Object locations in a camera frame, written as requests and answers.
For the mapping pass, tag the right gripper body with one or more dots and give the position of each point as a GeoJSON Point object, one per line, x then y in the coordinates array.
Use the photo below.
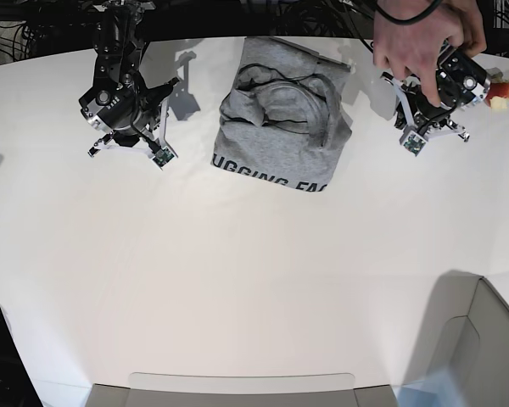
{"type": "Point", "coordinates": [127, 114]}

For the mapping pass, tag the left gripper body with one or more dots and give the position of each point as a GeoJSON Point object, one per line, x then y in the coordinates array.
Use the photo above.
{"type": "Point", "coordinates": [423, 111]}

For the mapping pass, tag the grey T-shirt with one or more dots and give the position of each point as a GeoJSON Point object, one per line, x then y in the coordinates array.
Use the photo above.
{"type": "Point", "coordinates": [282, 120]}

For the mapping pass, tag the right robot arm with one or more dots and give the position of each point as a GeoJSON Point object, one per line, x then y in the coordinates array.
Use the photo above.
{"type": "Point", "coordinates": [119, 48]}

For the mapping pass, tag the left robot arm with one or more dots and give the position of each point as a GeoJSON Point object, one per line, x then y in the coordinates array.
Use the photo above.
{"type": "Point", "coordinates": [461, 82]}

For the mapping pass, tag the person's left hand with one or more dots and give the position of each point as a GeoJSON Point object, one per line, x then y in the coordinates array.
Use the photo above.
{"type": "Point", "coordinates": [414, 49]}

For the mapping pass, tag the bitten red apple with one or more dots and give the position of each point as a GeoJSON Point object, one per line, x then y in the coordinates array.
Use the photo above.
{"type": "Point", "coordinates": [498, 95]}

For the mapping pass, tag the grey plastic bin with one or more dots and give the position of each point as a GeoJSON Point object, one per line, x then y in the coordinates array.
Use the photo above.
{"type": "Point", "coordinates": [461, 357]}

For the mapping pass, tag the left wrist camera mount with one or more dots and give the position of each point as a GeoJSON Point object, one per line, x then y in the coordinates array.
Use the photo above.
{"type": "Point", "coordinates": [414, 139]}

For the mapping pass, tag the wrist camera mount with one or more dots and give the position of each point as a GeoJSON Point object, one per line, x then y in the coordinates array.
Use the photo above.
{"type": "Point", "coordinates": [135, 148]}
{"type": "Point", "coordinates": [414, 139]}

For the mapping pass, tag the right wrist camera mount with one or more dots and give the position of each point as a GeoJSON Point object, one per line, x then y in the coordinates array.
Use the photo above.
{"type": "Point", "coordinates": [135, 148]}

